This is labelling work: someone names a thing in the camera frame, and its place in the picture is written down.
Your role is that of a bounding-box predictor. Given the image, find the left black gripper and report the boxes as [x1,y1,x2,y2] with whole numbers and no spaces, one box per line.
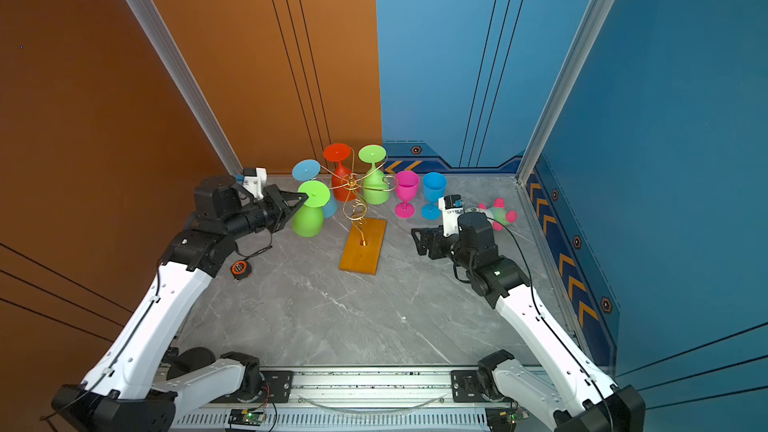
[224,186,307,244]

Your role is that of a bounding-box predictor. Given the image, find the light blue wine glass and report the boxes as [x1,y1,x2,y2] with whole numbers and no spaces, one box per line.
[291,159,338,219]

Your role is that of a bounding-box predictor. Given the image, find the green wine glass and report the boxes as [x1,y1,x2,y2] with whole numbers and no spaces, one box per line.
[358,144,389,205]
[292,180,331,238]

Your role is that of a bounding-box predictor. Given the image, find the pink wine glass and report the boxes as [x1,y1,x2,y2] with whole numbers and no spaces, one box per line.
[394,170,420,219]

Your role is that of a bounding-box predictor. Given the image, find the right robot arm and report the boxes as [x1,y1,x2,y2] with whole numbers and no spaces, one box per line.
[411,211,646,431]

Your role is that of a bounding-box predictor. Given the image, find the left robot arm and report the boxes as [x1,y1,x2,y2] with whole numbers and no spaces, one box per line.
[51,175,308,431]

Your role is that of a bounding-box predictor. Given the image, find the red wine glass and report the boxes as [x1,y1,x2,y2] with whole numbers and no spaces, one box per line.
[323,143,356,203]

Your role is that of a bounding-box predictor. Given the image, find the wooden rack base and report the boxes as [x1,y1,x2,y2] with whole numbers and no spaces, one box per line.
[339,218,387,275]

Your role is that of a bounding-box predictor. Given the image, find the white pink plush toy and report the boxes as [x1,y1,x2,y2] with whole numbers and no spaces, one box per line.
[478,197,518,231]

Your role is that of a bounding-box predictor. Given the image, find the orange black tape measure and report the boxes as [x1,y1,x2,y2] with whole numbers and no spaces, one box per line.
[230,260,252,280]

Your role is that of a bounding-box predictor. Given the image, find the right circuit board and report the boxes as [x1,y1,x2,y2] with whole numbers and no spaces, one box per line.
[485,408,529,432]

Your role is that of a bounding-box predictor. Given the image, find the circuit board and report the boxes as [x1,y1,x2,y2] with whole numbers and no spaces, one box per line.
[485,408,529,432]
[227,408,267,429]

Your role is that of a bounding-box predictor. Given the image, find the left circuit board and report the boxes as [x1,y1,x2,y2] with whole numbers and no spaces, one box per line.
[227,408,267,429]

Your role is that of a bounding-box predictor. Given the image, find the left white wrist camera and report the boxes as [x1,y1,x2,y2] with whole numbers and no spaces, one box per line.
[235,167,268,200]

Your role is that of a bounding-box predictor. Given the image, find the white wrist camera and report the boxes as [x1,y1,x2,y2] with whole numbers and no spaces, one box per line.
[235,167,268,200]
[438,194,464,237]

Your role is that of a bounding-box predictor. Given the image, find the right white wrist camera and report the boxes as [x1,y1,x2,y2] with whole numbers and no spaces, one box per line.
[438,194,464,237]

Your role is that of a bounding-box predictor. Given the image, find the gold wire glass rack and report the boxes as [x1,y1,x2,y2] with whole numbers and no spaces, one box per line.
[321,147,397,226]

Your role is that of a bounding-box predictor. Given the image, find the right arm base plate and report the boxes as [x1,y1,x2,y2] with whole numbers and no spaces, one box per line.
[449,369,518,406]

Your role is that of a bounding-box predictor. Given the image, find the aluminium front rail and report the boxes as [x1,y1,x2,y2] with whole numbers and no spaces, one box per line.
[107,364,631,432]

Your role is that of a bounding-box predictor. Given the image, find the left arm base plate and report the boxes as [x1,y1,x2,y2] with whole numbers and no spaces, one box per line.
[212,370,294,405]

